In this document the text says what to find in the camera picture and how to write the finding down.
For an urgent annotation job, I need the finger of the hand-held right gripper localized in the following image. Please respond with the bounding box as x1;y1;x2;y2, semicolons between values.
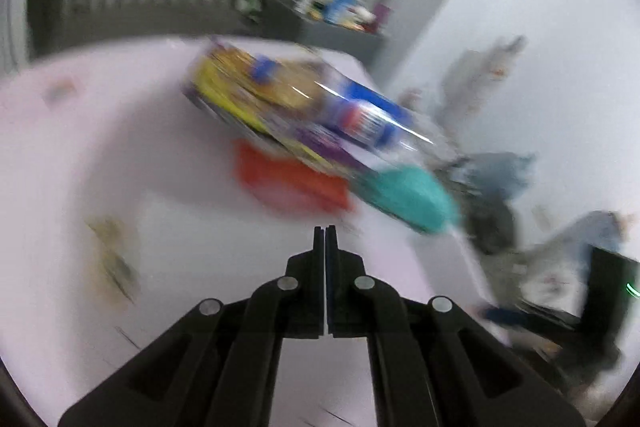
477;303;586;333

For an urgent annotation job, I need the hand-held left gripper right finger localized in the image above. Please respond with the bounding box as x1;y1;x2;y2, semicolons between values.
326;224;586;427

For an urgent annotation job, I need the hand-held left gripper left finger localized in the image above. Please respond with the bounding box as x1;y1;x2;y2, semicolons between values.
57;225;327;427

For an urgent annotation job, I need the red snack wrapper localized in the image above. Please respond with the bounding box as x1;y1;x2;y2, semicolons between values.
234;141;353;214

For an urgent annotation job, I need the teal plastic bag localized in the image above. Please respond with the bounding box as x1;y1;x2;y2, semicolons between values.
357;167;461;235

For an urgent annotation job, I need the cola bottle with blue label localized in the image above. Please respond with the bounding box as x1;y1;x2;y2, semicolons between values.
250;54;451;158

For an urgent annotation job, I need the yellow and purple snack wrapper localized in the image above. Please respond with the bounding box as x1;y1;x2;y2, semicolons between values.
182;44;371;172

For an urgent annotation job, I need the black cooker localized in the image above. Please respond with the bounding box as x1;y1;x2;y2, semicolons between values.
465;197;518;255

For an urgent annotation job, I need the large water jug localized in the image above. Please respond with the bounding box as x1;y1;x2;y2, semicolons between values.
450;152;536;202

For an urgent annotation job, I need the grey cabinet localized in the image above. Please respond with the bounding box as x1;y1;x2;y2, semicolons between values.
262;0;391;78

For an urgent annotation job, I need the rolled printed wallpaper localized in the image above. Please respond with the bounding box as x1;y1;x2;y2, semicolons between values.
440;36;528;118

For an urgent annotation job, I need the blue detergent bottle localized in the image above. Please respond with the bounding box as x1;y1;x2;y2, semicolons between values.
330;0;366;25

